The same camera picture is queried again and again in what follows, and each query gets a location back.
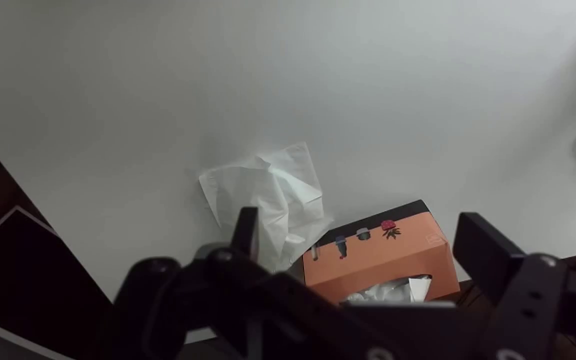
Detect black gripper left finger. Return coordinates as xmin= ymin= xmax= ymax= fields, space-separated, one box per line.
xmin=231 ymin=205 xmax=259 ymax=256

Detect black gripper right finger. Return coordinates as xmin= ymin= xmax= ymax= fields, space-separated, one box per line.
xmin=452 ymin=211 xmax=527 ymax=302

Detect white napkin from box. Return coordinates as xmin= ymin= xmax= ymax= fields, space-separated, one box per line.
xmin=347 ymin=273 xmax=432 ymax=304

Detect crumpled white napkin on table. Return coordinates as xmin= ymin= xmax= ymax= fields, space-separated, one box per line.
xmin=199 ymin=142 xmax=333 ymax=272

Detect orange napkin box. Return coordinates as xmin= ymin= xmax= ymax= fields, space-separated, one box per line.
xmin=303 ymin=199 xmax=460 ymax=302

